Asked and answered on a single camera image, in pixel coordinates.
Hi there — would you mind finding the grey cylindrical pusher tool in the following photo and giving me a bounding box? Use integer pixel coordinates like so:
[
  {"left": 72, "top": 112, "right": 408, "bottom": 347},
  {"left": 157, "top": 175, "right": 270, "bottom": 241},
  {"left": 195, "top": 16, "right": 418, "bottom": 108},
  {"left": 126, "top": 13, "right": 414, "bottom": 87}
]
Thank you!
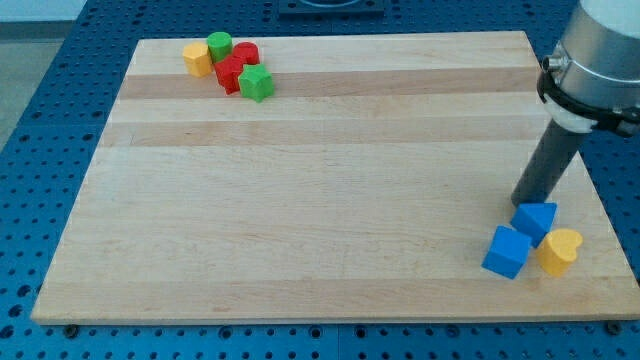
[{"left": 511, "top": 119, "right": 586, "bottom": 207}]

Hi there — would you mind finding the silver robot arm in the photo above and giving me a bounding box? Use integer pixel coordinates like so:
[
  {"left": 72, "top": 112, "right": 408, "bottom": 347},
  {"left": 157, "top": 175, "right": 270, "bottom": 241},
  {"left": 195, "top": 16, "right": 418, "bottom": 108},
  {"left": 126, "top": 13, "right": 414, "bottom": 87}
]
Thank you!
[{"left": 511, "top": 0, "right": 639, "bottom": 206}]

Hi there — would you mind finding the yellow hexagon block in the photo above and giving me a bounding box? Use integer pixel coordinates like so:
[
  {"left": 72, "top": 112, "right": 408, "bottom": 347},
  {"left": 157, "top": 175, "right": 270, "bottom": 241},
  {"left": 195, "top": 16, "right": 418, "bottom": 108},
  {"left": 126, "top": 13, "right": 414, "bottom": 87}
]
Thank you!
[{"left": 182, "top": 42, "right": 213, "bottom": 77}]

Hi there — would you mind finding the blue triangle block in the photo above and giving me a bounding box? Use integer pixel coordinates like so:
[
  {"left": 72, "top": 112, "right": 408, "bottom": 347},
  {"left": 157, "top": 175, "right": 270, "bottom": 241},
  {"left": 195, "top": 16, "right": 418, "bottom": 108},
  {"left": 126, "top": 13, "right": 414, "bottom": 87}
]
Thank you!
[{"left": 510, "top": 202, "right": 557, "bottom": 248}]

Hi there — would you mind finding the yellow heart block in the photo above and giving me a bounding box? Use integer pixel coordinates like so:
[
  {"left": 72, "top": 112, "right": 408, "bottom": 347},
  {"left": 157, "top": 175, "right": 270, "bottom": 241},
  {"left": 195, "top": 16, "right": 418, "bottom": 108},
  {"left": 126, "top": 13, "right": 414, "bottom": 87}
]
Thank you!
[{"left": 535, "top": 228, "right": 584, "bottom": 277}]

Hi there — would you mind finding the blue cube block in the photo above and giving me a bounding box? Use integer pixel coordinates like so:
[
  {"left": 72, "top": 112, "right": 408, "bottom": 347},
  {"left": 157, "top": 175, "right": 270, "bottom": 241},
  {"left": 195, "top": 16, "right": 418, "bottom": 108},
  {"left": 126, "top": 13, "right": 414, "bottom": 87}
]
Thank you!
[{"left": 481, "top": 225, "right": 531, "bottom": 279}]

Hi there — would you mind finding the wooden board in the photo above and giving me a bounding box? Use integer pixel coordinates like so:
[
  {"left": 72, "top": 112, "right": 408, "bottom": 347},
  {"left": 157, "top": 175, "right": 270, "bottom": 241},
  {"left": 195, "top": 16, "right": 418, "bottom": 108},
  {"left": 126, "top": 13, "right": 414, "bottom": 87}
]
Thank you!
[{"left": 31, "top": 31, "right": 639, "bottom": 325}]

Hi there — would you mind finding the green star block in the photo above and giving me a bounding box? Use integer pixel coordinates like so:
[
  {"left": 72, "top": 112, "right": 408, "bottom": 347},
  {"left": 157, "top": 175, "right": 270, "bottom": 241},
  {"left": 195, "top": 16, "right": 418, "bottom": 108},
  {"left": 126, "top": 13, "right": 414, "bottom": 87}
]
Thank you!
[{"left": 238, "top": 64, "right": 275, "bottom": 103}]

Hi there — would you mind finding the red cylinder block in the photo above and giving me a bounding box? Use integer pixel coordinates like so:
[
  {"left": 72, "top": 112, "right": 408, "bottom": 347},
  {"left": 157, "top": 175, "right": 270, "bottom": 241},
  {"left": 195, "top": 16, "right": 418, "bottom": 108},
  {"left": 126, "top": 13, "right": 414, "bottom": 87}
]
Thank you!
[{"left": 232, "top": 42, "right": 260, "bottom": 65}]

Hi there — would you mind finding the red star block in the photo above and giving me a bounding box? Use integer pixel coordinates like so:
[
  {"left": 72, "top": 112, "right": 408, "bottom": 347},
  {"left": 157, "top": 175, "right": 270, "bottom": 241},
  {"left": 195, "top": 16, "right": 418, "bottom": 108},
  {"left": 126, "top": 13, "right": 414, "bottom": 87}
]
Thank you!
[{"left": 214, "top": 55, "right": 246, "bottom": 95}]

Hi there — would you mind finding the green cylinder block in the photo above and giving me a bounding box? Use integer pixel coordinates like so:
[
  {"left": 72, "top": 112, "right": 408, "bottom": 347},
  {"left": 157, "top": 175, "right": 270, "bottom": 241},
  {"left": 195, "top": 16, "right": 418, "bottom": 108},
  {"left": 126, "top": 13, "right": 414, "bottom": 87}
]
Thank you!
[{"left": 206, "top": 31, "right": 233, "bottom": 63}]

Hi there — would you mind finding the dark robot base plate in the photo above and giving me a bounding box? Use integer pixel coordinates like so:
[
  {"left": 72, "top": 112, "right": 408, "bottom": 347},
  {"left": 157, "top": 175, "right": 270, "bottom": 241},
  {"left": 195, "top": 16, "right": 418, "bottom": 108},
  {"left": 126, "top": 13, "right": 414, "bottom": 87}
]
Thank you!
[{"left": 278, "top": 0, "right": 387, "bottom": 18}]

